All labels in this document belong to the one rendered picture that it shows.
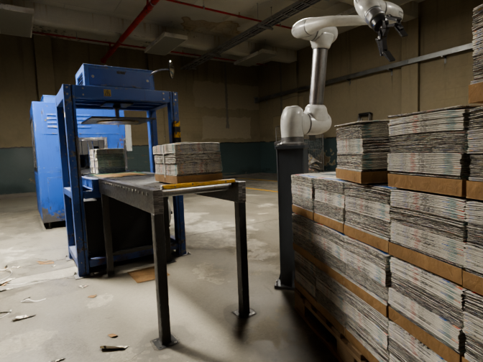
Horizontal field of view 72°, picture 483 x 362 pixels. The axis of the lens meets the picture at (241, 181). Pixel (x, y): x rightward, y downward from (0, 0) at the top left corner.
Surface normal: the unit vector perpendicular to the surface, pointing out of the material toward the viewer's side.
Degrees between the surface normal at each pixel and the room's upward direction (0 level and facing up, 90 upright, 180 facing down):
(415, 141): 90
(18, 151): 90
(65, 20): 90
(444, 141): 90
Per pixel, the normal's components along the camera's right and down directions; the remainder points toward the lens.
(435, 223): -0.97, 0.05
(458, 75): -0.83, 0.08
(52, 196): 0.56, 0.05
